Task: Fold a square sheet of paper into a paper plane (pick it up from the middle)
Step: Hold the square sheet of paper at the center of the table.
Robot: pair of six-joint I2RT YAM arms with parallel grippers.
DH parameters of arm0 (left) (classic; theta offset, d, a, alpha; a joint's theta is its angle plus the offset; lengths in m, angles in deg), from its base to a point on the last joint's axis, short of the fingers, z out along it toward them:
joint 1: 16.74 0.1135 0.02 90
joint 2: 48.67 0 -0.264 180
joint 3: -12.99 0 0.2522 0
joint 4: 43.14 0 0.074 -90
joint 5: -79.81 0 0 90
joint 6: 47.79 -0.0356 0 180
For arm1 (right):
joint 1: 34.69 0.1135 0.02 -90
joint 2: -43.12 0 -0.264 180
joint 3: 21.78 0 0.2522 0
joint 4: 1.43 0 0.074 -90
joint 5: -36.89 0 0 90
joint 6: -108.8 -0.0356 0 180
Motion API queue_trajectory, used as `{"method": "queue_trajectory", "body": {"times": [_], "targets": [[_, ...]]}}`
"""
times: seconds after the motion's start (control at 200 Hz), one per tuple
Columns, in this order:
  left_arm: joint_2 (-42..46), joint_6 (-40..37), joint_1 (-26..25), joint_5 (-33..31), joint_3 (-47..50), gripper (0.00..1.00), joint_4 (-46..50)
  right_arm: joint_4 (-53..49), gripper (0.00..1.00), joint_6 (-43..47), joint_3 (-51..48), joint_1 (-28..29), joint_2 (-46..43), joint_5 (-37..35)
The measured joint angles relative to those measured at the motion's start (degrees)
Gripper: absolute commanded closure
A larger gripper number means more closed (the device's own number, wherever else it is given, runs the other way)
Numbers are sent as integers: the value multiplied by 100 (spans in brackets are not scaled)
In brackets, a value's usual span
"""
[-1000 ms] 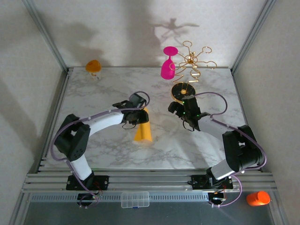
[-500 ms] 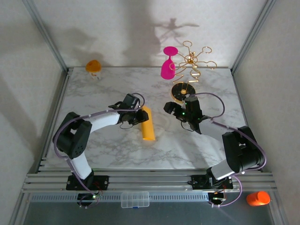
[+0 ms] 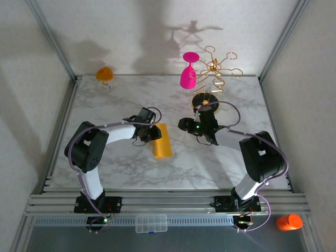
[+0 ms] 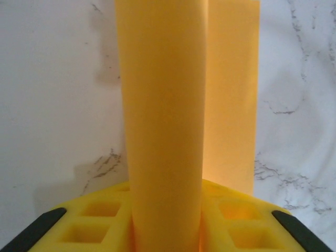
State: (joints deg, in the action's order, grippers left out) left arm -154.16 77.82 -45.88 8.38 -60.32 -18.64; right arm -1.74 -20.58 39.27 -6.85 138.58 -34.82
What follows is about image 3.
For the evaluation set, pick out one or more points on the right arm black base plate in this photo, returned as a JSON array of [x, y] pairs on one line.
[[221, 204]]

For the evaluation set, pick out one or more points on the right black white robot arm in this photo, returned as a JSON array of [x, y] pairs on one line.
[[262, 157]]

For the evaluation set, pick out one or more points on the aluminium corner post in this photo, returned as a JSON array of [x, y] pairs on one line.
[[282, 39], [50, 39]]

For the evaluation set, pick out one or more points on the pink wine glass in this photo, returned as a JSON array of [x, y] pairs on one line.
[[187, 78]]

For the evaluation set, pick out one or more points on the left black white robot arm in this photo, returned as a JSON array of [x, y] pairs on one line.
[[89, 147]]

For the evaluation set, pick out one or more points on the white cup with orange lid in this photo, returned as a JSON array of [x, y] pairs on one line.
[[104, 74]]

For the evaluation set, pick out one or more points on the aluminium rail beam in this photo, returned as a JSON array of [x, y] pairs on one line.
[[168, 203]]

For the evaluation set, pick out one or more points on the clear plastic organizer box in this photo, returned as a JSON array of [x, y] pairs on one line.
[[151, 223]]

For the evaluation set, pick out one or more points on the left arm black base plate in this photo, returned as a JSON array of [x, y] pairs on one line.
[[115, 204]]

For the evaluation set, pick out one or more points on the orange plastic cup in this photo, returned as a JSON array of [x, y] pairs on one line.
[[288, 222]]

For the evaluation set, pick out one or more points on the aluminium side rail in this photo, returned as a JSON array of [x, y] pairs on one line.
[[61, 126], [270, 110]]

